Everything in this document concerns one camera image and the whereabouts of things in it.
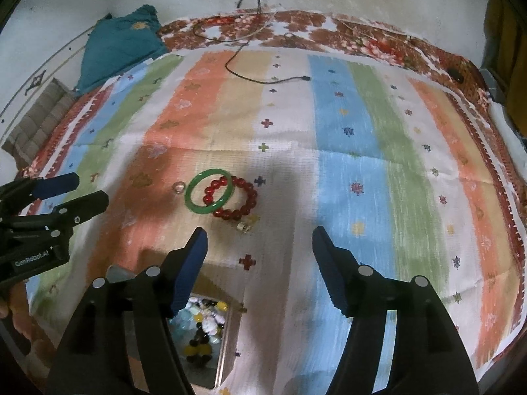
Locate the dark red bead bracelet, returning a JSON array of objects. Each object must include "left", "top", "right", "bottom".
[{"left": 202, "top": 175, "right": 259, "bottom": 221}]

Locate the green jade bangle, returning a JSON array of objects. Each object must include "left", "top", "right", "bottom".
[{"left": 184, "top": 169, "right": 235, "bottom": 215}]

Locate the left hand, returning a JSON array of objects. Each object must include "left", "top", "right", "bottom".
[{"left": 1, "top": 282, "right": 56, "bottom": 363}]

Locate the brown striped cushion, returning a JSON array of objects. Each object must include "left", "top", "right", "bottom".
[{"left": 2, "top": 79, "right": 77, "bottom": 170}]

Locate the silver metal tin box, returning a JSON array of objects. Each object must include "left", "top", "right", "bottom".
[{"left": 168, "top": 279, "right": 243, "bottom": 391}]

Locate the teal pillow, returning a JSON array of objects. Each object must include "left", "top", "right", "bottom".
[{"left": 75, "top": 5, "right": 168, "bottom": 95}]

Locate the striped colourful mat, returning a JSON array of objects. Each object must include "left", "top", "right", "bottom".
[{"left": 24, "top": 46, "right": 522, "bottom": 395}]

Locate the small black object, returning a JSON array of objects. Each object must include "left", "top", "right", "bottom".
[{"left": 447, "top": 67, "right": 464, "bottom": 84}]

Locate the mustard hanging garment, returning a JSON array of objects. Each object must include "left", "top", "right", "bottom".
[{"left": 483, "top": 0, "right": 526, "bottom": 137}]

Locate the black charging cable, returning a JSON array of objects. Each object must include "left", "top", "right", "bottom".
[{"left": 224, "top": 0, "right": 312, "bottom": 86}]

